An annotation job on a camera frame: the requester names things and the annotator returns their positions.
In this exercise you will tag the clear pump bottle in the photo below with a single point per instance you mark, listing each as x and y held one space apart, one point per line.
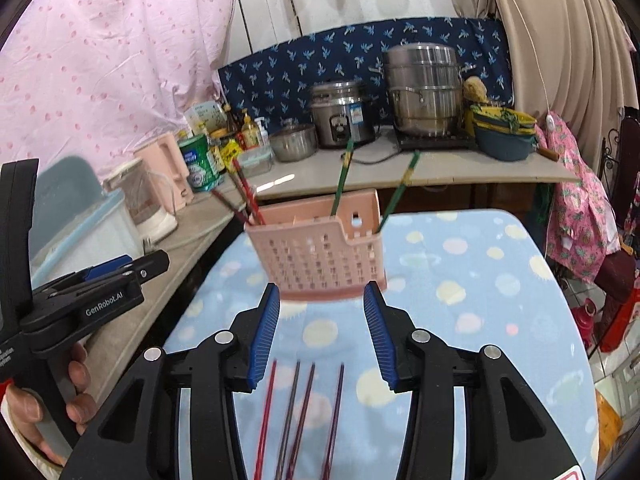
261 134

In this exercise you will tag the dark glass bottle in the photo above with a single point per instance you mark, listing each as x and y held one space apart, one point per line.
230 120

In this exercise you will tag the green chopstick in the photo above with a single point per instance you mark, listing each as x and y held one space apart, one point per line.
341 182
400 185

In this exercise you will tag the pink patterned sheet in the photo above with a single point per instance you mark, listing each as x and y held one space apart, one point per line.
100 60

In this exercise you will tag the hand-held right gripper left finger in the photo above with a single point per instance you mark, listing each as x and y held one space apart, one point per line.
265 340

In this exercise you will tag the navy floral cloth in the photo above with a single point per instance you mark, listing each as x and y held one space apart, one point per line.
280 75

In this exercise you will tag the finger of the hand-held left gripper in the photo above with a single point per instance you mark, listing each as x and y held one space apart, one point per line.
107 266
150 264

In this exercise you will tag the yellow plastic basin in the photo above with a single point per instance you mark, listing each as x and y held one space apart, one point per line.
500 115

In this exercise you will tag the brown gold-banded chopstick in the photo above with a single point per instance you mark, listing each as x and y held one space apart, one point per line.
289 420

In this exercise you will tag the person's left hand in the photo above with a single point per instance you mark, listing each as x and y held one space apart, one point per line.
82 385

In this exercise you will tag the black induction cooktop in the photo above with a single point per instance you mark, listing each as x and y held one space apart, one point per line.
435 141

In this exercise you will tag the dark red chopstick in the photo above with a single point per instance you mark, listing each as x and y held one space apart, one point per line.
251 191

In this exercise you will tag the steel rice cooker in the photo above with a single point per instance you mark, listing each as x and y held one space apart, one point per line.
340 115

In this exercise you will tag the dark metal chair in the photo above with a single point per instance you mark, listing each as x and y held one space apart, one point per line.
614 150

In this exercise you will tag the maroon gold-banded chopstick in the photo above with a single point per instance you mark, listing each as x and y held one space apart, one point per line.
303 420

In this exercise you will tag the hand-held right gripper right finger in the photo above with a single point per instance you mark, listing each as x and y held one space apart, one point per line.
380 340

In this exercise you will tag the steel steamer pot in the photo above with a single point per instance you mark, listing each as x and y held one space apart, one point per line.
422 90

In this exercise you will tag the red box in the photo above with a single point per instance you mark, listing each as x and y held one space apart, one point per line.
622 322

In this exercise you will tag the printed paper carton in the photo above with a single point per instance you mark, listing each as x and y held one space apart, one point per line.
205 117

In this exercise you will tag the tan loofah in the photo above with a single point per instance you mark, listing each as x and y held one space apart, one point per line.
475 90

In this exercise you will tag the yellow packet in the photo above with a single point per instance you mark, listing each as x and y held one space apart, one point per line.
230 151

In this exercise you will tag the pink floral garment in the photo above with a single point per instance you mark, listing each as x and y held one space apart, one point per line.
580 200

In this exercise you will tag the small steel pot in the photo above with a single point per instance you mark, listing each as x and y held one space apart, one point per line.
295 145

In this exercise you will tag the yellow-capped sauce bottle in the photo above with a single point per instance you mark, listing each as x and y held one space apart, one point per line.
249 132

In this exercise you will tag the blue plastic basin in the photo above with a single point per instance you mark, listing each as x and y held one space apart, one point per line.
502 145

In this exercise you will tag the green tin can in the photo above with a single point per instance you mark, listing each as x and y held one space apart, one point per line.
197 162

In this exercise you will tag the clear plastic food container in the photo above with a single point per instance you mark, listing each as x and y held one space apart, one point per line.
260 162

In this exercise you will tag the pink electric kettle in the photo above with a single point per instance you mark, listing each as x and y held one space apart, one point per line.
165 170

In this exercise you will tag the beige curtain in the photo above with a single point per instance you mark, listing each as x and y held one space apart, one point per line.
560 35

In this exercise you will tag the white plastic dish bin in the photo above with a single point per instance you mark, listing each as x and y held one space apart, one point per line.
85 220

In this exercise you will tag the blue dotted tablecloth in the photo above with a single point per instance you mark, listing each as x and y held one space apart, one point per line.
475 270

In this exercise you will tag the pink plastic utensil holder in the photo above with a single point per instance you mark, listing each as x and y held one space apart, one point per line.
310 255

